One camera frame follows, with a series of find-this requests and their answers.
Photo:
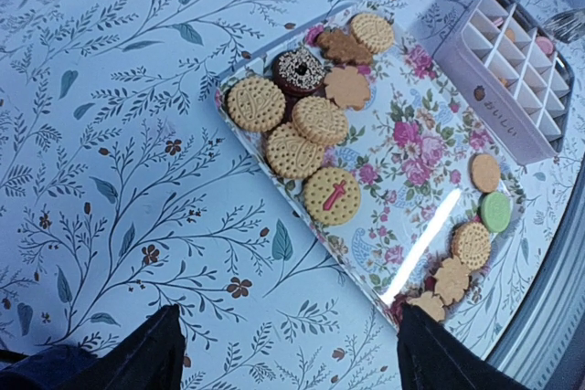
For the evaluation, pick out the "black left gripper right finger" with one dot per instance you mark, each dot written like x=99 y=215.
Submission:
x=431 y=358

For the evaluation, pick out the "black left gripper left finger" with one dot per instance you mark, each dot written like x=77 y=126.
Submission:
x=151 y=357

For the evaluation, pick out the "floral cookie tray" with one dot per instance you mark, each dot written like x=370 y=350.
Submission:
x=411 y=150

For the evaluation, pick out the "pink divided cookie tin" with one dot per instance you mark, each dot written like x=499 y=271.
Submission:
x=488 y=52

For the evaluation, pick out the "dark blue cup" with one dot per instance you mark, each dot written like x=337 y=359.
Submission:
x=48 y=369

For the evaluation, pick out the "dotted tan sandwich cookie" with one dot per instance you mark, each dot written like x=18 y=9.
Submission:
x=471 y=245

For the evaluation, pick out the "green round cookie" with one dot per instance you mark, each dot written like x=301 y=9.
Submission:
x=495 y=212

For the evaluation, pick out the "chocolate sprinkled donut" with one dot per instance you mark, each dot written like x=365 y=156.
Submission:
x=298 y=72

